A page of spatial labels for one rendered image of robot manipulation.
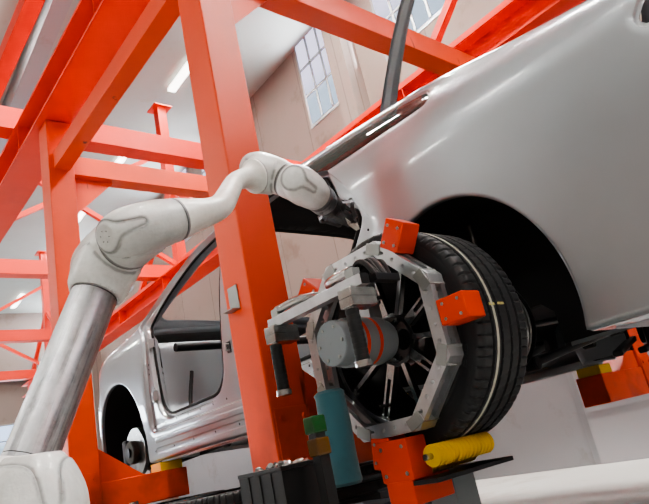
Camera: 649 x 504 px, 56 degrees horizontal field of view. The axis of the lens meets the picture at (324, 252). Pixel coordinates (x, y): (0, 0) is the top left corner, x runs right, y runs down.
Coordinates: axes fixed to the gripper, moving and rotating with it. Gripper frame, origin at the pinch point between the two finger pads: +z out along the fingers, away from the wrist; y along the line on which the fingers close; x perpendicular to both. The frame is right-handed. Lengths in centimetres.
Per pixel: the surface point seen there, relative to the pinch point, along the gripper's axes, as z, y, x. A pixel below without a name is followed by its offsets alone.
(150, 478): 118, -201, -21
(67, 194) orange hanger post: 74, -188, 155
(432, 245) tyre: -14.1, 23.1, -25.9
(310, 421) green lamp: -45, -15, -64
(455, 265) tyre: -15.4, 26.8, -34.7
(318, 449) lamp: -44, -15, -70
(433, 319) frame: -21, 16, -47
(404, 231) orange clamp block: -20.1, 18.6, -20.7
